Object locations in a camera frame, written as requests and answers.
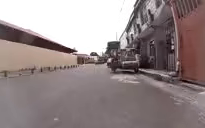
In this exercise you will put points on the vehicle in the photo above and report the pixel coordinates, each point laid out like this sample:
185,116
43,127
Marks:
127,61

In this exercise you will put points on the grey asphalt road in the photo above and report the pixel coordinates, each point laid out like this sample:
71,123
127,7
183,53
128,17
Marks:
90,100

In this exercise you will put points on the grey multi-storey building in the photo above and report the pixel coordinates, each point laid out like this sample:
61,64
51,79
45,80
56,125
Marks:
150,33

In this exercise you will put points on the grey raised kerb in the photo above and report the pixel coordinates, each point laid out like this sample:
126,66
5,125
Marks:
158,74

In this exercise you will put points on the beige wall with dark roof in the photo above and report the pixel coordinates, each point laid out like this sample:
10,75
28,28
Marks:
26,55

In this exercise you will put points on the red building wall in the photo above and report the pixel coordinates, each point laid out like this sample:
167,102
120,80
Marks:
196,43

